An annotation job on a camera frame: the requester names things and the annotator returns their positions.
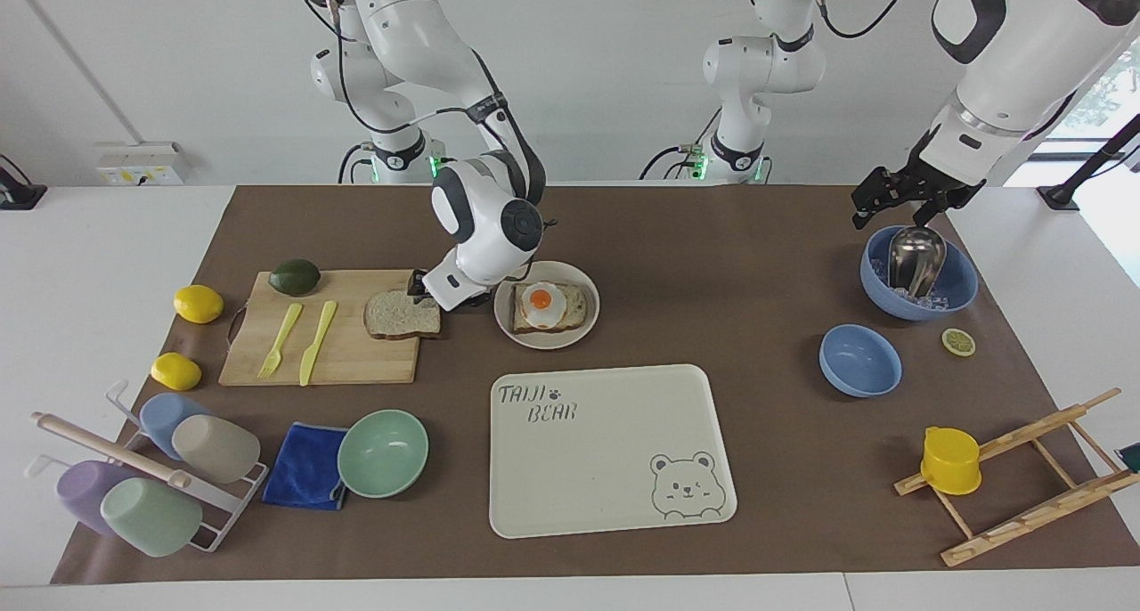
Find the white wall socket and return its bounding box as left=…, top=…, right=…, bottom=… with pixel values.
left=94, top=141, right=191, bottom=188

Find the purple cup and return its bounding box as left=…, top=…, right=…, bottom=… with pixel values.
left=55, top=460, right=139, bottom=537

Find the white wire cup rack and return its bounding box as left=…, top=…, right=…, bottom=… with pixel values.
left=25, top=379, right=270, bottom=555

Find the metal scoop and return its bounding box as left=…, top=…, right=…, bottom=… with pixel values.
left=886, top=225, right=948, bottom=299

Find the small blue bowl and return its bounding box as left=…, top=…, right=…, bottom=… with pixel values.
left=818, top=323, right=903, bottom=399

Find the black stand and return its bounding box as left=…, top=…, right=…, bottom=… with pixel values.
left=1037, top=112, right=1140, bottom=214
left=0, top=153, right=48, bottom=212

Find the yellow plastic knife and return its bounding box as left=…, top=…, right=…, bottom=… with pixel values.
left=298, top=300, right=339, bottom=387

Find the wooden dish rack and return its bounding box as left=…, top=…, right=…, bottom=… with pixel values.
left=893, top=387, right=1140, bottom=568

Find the fried egg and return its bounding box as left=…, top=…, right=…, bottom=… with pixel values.
left=519, top=281, right=568, bottom=330

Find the green bowl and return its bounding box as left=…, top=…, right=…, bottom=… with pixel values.
left=336, top=409, right=430, bottom=500

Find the blue cup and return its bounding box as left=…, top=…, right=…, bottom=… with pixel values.
left=139, top=392, right=213, bottom=461

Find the black cable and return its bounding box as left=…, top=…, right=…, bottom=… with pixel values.
left=297, top=0, right=548, bottom=208
left=806, top=0, right=927, bottom=41
left=639, top=106, right=724, bottom=183
left=337, top=142, right=375, bottom=185

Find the dark green avocado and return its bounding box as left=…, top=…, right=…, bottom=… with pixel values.
left=268, top=259, right=322, bottom=298

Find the toast with fried egg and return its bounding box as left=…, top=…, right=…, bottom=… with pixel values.
left=510, top=281, right=590, bottom=335

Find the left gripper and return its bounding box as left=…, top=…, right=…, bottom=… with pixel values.
left=851, top=139, right=987, bottom=232

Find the yellow plastic fork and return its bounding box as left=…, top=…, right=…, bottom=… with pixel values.
left=257, top=303, right=305, bottom=381

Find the large blue bowl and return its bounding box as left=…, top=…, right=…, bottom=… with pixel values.
left=859, top=224, right=980, bottom=322

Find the blue cloth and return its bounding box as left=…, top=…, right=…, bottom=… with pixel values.
left=261, top=421, right=351, bottom=512

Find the brown bread slice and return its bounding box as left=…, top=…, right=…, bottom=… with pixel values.
left=362, top=289, right=443, bottom=341

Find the beige cup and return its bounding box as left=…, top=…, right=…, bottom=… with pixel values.
left=170, top=413, right=262, bottom=485

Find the yellow cup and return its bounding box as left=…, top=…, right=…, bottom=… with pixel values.
left=919, top=426, right=984, bottom=497

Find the round beige plate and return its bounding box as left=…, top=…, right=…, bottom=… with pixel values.
left=493, top=260, right=601, bottom=351

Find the green cup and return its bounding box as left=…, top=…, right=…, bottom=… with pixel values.
left=99, top=477, right=205, bottom=559

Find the cream tray with bear print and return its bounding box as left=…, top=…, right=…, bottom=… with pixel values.
left=488, top=363, right=739, bottom=540

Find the yellow lemon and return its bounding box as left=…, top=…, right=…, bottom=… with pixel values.
left=150, top=352, right=203, bottom=392
left=173, top=284, right=225, bottom=325

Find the wooden cutting board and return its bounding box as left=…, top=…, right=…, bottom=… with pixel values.
left=218, top=269, right=425, bottom=387

